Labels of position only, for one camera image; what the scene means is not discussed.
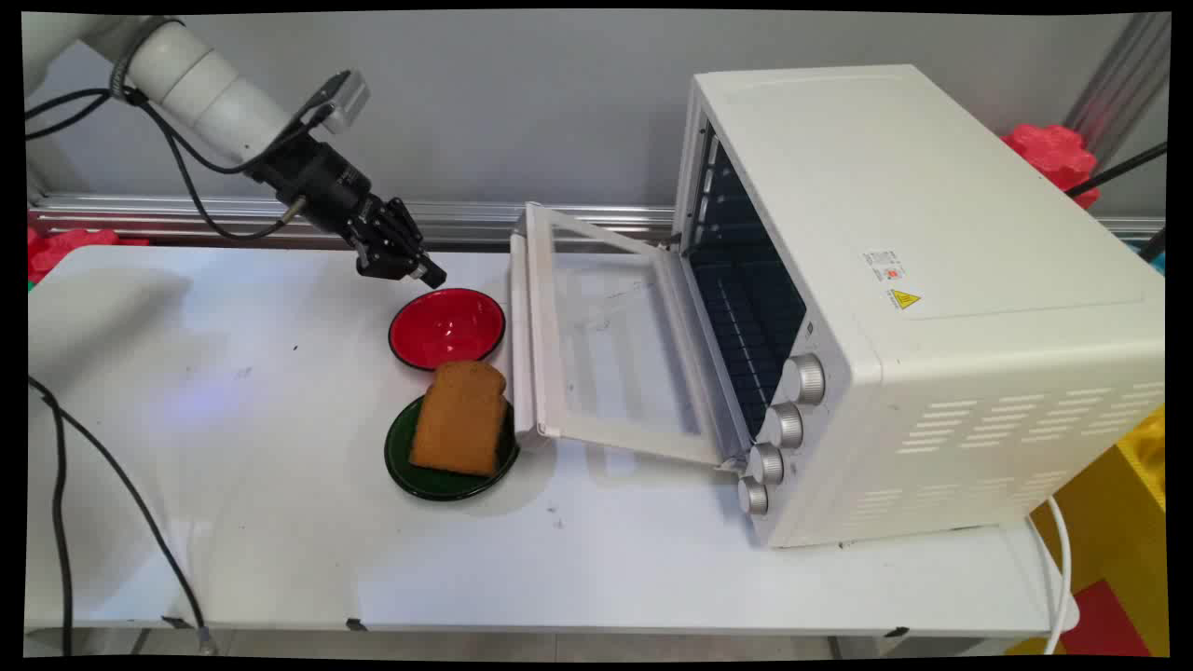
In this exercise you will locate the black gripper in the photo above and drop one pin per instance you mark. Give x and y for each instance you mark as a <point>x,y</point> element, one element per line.
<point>322,186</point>

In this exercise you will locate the white glass oven door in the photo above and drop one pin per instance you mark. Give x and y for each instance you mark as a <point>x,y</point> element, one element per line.
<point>541,326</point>

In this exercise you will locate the red bowl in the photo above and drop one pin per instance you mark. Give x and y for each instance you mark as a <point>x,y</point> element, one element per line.
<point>445,326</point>

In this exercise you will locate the brown toast slice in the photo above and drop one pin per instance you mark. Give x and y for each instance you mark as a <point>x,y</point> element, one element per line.
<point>459,419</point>

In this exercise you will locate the dark green plate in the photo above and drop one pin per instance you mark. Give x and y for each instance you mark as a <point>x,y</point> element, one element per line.
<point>438,483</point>

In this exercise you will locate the red foam piece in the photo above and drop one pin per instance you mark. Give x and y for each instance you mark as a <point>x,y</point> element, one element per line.
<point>65,247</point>

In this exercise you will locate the silver oven knob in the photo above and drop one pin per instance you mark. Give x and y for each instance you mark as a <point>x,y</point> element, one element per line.
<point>785,426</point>
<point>753,496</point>
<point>805,379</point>
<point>768,464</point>

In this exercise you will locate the white oven label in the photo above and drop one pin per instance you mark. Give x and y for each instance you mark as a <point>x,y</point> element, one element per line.
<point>884,265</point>

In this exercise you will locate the white toaster oven body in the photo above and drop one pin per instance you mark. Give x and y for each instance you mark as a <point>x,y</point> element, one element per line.
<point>932,280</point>

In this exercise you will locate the red foam block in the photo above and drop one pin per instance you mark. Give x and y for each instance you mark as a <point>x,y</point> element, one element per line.
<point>1053,154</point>

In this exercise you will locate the yellow foam mat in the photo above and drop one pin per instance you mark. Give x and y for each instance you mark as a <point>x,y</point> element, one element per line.
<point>1118,522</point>

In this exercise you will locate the red foam floor tile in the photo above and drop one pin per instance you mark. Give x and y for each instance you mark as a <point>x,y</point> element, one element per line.
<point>1109,624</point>

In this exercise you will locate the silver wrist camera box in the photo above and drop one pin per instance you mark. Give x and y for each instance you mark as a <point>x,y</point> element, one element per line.
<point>347,101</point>

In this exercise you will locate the aluminium rail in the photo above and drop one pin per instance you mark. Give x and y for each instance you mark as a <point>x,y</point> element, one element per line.
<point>140,216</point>

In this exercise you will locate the aluminium post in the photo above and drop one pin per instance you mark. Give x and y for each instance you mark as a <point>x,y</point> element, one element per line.
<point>1118,84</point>

